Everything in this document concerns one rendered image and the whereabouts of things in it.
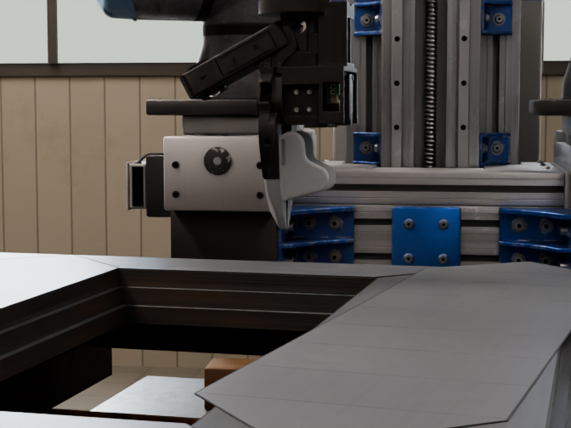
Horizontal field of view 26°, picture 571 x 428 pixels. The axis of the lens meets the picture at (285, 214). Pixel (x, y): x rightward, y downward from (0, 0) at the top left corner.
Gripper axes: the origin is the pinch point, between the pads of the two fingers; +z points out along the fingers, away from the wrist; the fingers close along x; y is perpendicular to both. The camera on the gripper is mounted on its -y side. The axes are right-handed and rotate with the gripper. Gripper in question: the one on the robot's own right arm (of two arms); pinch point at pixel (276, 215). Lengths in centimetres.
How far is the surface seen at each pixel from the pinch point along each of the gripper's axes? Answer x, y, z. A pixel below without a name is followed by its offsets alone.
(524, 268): 12.0, 22.6, 6.0
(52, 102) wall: 338, -172, -16
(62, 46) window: 336, -167, -38
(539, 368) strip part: -34.7, 25.4, 6.7
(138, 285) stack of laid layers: 3.7, -15.3, 7.6
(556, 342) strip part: -25.9, 26.4, 6.6
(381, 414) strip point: -49, 18, 7
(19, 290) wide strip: -12.1, -20.6, 6.0
